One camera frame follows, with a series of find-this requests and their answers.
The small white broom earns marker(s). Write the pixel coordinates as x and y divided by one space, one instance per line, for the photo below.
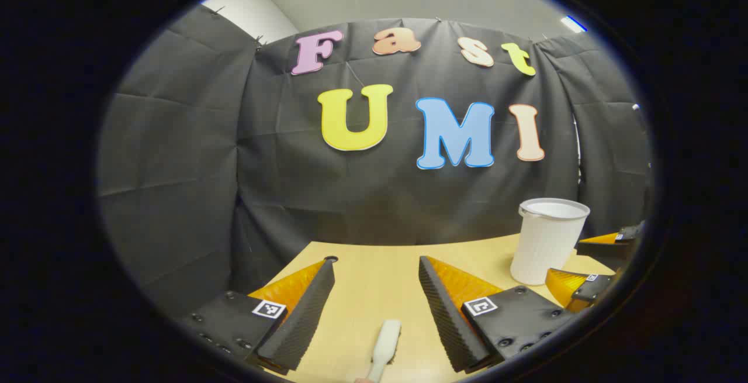
387 342

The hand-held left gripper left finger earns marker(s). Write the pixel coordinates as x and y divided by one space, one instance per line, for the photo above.
304 318

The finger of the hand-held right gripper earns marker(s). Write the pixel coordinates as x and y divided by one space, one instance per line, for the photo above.
591 292
608 248

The ceiling light panel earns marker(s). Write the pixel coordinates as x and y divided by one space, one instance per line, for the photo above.
572 23

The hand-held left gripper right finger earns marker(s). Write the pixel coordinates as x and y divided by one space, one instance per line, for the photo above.
441 313

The white ribbed garbage bin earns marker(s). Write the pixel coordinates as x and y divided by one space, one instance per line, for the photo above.
546 242

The light wooden desktop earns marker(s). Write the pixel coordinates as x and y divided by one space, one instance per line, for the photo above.
374 280

